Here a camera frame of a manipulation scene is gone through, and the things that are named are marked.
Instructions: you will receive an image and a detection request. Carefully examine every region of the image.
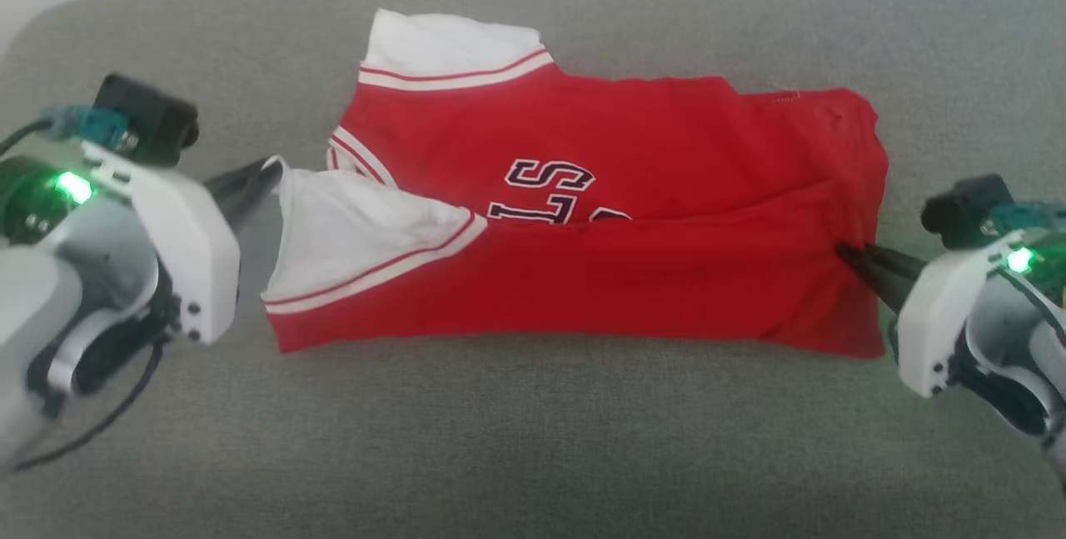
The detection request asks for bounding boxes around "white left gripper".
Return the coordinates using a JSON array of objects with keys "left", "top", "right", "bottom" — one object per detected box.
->
[{"left": 82, "top": 139, "right": 285, "bottom": 346}]

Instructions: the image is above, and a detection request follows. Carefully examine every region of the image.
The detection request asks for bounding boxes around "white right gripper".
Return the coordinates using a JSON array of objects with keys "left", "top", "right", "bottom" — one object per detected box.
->
[{"left": 834, "top": 227, "right": 1035, "bottom": 400}]

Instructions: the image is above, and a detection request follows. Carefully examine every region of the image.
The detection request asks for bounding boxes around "red basketball jersey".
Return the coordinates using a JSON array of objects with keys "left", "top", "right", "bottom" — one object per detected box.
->
[{"left": 262, "top": 8, "right": 890, "bottom": 359}]

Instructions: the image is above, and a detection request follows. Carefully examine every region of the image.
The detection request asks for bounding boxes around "grey fabric sofa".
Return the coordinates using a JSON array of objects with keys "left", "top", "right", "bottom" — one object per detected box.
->
[{"left": 0, "top": 0, "right": 1066, "bottom": 539}]

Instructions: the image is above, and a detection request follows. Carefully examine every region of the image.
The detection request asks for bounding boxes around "black cable with teal plug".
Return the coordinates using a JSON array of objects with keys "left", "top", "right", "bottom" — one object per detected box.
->
[{"left": 0, "top": 104, "right": 132, "bottom": 158}]

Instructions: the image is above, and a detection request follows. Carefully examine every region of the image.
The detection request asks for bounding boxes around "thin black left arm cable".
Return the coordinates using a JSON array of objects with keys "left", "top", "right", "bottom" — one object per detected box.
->
[{"left": 12, "top": 337, "right": 166, "bottom": 474}]

